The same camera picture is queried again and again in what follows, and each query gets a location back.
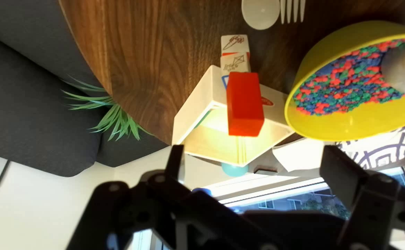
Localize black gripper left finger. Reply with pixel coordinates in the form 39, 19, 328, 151
165, 144, 184, 180

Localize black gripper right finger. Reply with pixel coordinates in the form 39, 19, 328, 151
319, 146, 399, 218

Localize orange wooden block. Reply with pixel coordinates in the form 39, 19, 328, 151
227, 72, 263, 136

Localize alphabet wooden block stack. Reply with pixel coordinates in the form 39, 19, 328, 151
220, 35, 251, 75

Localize white wooden box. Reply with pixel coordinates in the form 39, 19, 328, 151
172, 65, 294, 165

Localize patterned white cloth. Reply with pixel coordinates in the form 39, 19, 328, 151
338, 126, 405, 169

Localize small teal ball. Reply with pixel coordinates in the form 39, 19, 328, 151
222, 162, 248, 178

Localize green plant leaves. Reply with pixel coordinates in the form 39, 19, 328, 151
63, 80, 141, 142

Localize yellow bowl with beads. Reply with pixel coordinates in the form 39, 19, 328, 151
284, 21, 405, 142

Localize white plastic spoon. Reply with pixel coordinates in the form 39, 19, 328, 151
241, 0, 280, 30

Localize dark grey sofa chair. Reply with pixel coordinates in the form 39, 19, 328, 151
0, 0, 165, 176

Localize white plastic fork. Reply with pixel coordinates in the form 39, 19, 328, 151
278, 0, 306, 24

